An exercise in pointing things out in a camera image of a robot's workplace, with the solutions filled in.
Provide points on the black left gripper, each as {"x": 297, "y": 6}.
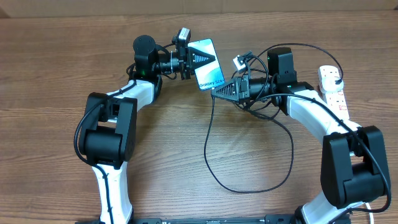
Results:
{"x": 193, "y": 53}

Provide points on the white charger plug adapter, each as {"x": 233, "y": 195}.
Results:
{"x": 331, "y": 84}

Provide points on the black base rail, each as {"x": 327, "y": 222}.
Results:
{"x": 268, "y": 219}

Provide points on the white power strip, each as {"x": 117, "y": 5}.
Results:
{"x": 336, "y": 101}

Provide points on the blue Samsung smartphone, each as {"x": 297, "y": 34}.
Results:
{"x": 209, "y": 76}

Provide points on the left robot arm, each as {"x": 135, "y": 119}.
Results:
{"x": 106, "y": 135}

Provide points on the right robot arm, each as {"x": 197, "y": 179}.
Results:
{"x": 354, "y": 168}

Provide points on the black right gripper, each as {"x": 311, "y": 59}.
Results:
{"x": 240, "y": 89}

